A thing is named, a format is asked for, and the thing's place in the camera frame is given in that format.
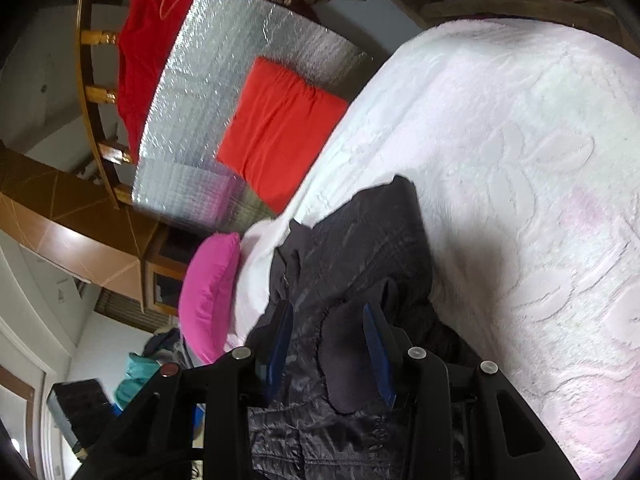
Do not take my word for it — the black quilted puffer jacket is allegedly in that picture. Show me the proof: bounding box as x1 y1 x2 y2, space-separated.
248 177 478 479

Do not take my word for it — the teal garment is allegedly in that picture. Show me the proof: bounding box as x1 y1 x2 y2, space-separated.
114 353 160 410

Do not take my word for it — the magenta pillow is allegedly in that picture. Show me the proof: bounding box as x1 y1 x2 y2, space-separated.
178 233 241 364

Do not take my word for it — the black box on floor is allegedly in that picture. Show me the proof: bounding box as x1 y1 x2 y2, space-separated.
47 379 116 462

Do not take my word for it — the silver foil insulation mat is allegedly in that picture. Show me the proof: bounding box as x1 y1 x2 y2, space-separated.
132 0 374 234

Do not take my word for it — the wooden curved pillar cabinet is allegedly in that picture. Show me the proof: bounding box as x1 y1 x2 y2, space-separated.
1 148 186 316

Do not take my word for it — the wooden stair railing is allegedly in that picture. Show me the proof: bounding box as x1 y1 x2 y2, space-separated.
74 0 134 208

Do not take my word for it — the white embossed bed blanket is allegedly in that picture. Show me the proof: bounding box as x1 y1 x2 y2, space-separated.
229 20 639 479

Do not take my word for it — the red square cushion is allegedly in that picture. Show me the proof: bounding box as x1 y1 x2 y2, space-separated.
216 56 348 214

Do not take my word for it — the red cloth on railing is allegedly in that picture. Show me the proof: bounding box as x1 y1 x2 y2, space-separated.
116 0 193 159

